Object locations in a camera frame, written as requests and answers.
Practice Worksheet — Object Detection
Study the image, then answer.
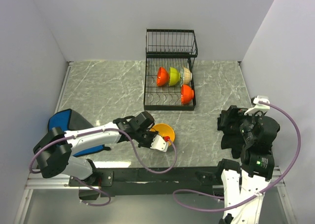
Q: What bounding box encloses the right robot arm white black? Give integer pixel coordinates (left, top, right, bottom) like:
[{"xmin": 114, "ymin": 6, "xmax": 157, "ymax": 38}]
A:
[{"xmin": 216, "ymin": 104, "xmax": 280, "ymax": 224}]

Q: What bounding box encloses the aluminium frame rail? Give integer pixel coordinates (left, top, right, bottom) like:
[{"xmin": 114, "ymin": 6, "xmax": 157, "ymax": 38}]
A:
[{"xmin": 25, "ymin": 173, "xmax": 79, "ymax": 190}]

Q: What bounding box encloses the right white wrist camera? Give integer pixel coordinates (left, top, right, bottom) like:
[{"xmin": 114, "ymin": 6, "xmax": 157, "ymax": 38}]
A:
[{"xmin": 244, "ymin": 96, "xmax": 270, "ymax": 115}]

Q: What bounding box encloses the blue cloth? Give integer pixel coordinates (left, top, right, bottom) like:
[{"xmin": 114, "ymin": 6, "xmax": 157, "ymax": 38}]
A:
[{"xmin": 47, "ymin": 109, "xmax": 111, "ymax": 158}]

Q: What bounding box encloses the lime green bowl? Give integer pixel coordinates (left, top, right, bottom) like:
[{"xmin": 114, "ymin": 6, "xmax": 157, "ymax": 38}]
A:
[{"xmin": 169, "ymin": 67, "xmax": 180, "ymax": 86}]

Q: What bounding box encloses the black base beam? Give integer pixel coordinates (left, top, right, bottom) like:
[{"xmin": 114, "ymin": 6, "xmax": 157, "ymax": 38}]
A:
[{"xmin": 68, "ymin": 166, "xmax": 237, "ymax": 197}]

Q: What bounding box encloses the yellow-orange bowl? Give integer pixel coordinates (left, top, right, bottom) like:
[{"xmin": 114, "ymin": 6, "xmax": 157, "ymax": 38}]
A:
[{"xmin": 150, "ymin": 123, "xmax": 175, "ymax": 146}]

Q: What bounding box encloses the red-orange bowl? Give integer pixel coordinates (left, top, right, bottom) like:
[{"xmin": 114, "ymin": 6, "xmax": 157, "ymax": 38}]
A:
[
  {"xmin": 181, "ymin": 84, "xmax": 194, "ymax": 104},
  {"xmin": 157, "ymin": 67, "xmax": 169, "ymax": 87}
]

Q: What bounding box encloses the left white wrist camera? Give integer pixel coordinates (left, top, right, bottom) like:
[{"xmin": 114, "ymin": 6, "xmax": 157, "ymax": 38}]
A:
[{"xmin": 151, "ymin": 134, "xmax": 169, "ymax": 153}]

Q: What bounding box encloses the black cloth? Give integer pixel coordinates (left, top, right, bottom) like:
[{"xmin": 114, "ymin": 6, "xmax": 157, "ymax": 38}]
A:
[{"xmin": 217, "ymin": 117, "xmax": 244, "ymax": 159}]

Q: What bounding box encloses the black wire dish rack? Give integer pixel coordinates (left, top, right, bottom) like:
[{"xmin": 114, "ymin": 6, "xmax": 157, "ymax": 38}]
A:
[{"xmin": 143, "ymin": 29, "xmax": 198, "ymax": 111}]

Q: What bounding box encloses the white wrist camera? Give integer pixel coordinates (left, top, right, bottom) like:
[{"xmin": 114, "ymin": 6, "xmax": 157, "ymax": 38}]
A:
[
  {"xmin": 151, "ymin": 134, "xmax": 169, "ymax": 153},
  {"xmin": 244, "ymin": 96, "xmax": 270, "ymax": 115}
]

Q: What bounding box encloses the patterned white teal bowl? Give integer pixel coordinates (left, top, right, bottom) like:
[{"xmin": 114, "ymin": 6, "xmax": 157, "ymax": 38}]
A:
[{"xmin": 180, "ymin": 67, "xmax": 192, "ymax": 85}]

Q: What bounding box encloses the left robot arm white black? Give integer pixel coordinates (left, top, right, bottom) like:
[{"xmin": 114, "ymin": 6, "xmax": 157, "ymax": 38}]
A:
[{"xmin": 33, "ymin": 111, "xmax": 165, "ymax": 186}]

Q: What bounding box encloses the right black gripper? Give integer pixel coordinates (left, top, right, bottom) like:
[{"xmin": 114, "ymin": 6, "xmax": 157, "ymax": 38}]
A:
[{"xmin": 220, "ymin": 103, "xmax": 262, "ymax": 143}]

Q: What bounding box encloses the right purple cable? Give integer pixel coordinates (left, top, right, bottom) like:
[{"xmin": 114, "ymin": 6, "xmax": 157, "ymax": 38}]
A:
[{"xmin": 172, "ymin": 101, "xmax": 301, "ymax": 213}]

